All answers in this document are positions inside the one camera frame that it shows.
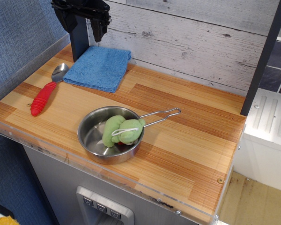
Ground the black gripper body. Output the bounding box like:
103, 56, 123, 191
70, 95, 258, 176
51, 0, 111, 23

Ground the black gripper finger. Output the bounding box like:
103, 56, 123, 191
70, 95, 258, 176
56, 9, 77, 32
91, 19, 108, 43

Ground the blue towel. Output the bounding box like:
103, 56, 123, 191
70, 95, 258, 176
63, 46, 131, 93

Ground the red handled metal spoon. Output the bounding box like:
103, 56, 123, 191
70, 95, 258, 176
30, 63, 69, 116

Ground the green plush toy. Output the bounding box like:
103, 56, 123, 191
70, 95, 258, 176
102, 115, 146, 148

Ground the clear acrylic edge guard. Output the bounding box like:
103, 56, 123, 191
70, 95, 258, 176
0, 112, 246, 225

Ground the silver button panel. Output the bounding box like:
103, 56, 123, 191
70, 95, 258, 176
76, 186, 134, 225

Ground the white ridged cabinet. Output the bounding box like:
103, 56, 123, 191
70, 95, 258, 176
234, 89, 281, 190

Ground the yellow object at corner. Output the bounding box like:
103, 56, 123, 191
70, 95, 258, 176
0, 216, 20, 225

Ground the dark grey left post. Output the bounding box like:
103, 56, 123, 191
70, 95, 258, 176
70, 15, 89, 62

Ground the dark grey post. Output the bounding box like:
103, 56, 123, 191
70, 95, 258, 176
70, 15, 89, 62
240, 0, 281, 116

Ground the steel pan with wire handle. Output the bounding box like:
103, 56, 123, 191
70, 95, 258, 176
77, 106, 181, 164

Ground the dark grey right post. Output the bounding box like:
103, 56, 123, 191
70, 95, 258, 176
240, 0, 281, 116

